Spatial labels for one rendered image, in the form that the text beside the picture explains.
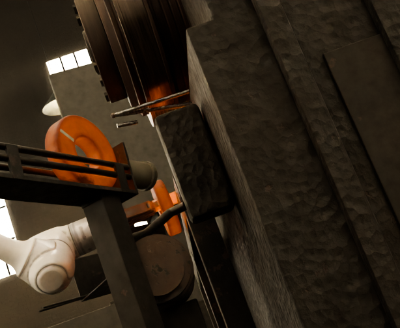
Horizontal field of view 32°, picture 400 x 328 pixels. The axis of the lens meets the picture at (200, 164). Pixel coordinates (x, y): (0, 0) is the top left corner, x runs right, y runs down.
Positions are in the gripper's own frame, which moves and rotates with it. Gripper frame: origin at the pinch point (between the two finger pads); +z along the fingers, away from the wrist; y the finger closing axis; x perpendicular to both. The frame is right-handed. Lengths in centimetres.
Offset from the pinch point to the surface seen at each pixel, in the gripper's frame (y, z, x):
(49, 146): 69, -17, 1
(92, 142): 62, -10, 1
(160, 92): 26.1, 8.3, 19.4
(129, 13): 39, 8, 35
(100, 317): -219, -51, 4
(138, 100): 21.8, 2.8, 21.3
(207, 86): 64, 13, 2
